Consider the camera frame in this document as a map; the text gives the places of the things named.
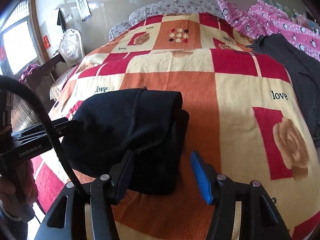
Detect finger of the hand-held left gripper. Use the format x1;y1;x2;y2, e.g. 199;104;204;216
51;118;79;130
56;127;75;137

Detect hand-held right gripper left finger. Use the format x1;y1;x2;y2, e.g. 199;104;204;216
34;150;137;240

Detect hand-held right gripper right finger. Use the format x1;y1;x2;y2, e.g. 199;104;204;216
190;151;292;240

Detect black pants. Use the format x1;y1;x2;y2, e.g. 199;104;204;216
61;88;190;196

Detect person's left hand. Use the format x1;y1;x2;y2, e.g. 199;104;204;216
0;175;18;207

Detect red floor mat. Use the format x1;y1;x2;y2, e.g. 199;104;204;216
31;154;69;212

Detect dark wooden desk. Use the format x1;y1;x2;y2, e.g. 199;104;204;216
25;54;68;90

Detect purple cloth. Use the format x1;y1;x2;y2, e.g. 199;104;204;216
19;64;40;83

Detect chair with white lace cover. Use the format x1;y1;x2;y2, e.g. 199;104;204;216
58;28;83;64

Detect patchwork printed blanket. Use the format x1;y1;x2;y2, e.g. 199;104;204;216
49;12;320;240

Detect window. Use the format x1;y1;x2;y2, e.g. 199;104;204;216
0;20;38;75

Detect black hanging garment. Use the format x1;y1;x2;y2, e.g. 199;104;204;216
57;8;66;33

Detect dark grey garment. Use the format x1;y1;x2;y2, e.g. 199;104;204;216
246;34;320;140

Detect grey floral pillow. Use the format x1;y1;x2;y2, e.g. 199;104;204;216
109;0;224;42

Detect pink penguin print quilt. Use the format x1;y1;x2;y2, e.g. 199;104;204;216
213;0;320;63

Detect thick black cable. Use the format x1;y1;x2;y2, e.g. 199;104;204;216
0;76;85;198

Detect thin black cable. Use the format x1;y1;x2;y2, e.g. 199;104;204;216
32;205;42;224

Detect white wall chart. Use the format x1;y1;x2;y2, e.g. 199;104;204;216
74;0;92;22

